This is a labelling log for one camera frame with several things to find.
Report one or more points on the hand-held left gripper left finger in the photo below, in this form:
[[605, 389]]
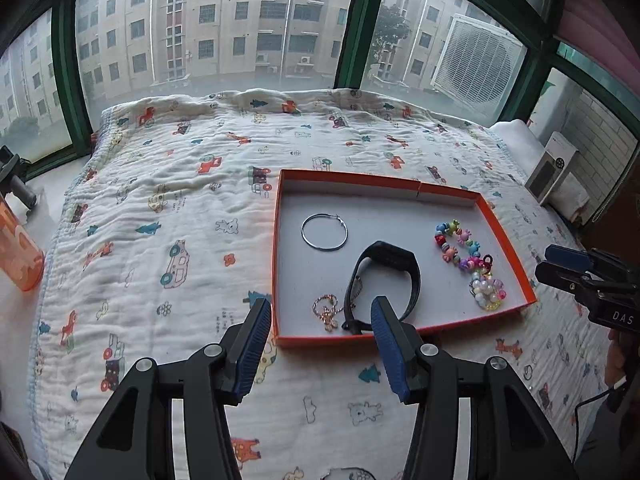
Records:
[[252, 350]]

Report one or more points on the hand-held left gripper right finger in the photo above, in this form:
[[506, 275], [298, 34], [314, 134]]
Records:
[[387, 350]]

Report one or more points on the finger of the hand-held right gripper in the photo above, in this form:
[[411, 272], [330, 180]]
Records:
[[570, 257], [565, 280]]

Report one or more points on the black smart band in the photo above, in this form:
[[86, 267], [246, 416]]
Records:
[[395, 252]]

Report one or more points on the silver hoop earring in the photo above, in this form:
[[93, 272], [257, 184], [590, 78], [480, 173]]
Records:
[[302, 232]]

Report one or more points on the orange shallow tray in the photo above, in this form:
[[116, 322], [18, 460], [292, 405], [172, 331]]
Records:
[[390, 210]]

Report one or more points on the person's right hand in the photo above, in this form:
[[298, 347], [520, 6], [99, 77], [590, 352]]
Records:
[[616, 357]]

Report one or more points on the folded beige towel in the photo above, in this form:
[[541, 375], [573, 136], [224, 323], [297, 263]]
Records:
[[575, 200]]

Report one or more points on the white cardboard box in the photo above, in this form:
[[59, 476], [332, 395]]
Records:
[[550, 170]]

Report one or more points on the white pillow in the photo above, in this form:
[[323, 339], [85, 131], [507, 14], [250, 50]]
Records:
[[520, 135]]

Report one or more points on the printed white blanket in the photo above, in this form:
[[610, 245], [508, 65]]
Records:
[[175, 200]]

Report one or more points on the outdoor air conditioner unit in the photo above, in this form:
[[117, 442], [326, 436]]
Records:
[[475, 65]]

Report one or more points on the pink curtain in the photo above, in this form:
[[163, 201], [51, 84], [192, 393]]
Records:
[[600, 35]]

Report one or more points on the orange water bottle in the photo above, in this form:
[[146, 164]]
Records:
[[20, 255]]

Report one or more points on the black handheld tripod grip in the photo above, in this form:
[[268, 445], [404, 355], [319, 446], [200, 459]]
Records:
[[25, 195]]

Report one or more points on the beige apartment building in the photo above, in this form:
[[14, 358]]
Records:
[[225, 25]]

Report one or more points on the green window frame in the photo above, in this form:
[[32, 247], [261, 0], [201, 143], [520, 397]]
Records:
[[357, 35]]

